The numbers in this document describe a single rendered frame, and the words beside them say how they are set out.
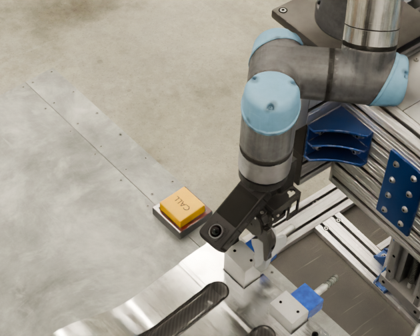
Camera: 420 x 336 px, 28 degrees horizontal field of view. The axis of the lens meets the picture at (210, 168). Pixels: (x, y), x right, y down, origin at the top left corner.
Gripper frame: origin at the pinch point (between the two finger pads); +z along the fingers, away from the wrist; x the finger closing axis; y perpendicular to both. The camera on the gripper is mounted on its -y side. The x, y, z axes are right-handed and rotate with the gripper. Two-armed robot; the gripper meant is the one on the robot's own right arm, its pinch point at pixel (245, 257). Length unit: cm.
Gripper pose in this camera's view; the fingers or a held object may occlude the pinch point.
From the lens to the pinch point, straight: 134.2
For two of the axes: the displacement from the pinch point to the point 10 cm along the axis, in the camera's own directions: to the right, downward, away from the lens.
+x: -6.6, -5.7, 4.9
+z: -0.3, 6.6, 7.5
